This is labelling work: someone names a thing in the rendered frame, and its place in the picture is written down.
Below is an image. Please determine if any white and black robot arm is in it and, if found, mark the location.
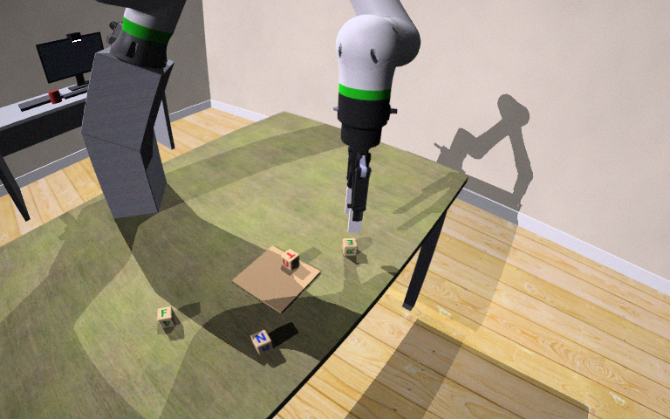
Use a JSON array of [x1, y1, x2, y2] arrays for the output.
[[95, 0, 420, 130]]

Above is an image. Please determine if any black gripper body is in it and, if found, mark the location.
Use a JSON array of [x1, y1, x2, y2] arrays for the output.
[[341, 123, 382, 169]]

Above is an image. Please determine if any tan square mat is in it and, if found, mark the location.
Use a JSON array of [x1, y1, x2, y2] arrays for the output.
[[232, 246, 320, 313]]

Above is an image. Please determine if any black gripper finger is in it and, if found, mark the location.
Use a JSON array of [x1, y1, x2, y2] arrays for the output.
[[345, 146, 352, 213], [347, 153, 372, 233]]

